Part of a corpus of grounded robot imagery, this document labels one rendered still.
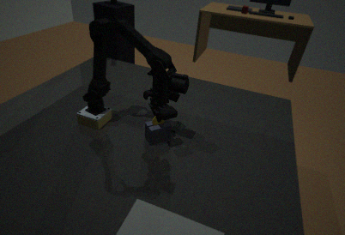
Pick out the gold coin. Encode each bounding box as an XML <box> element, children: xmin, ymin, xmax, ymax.
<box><xmin>152</xmin><ymin>117</ymin><xmax>165</xmax><ymax>125</ymax></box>

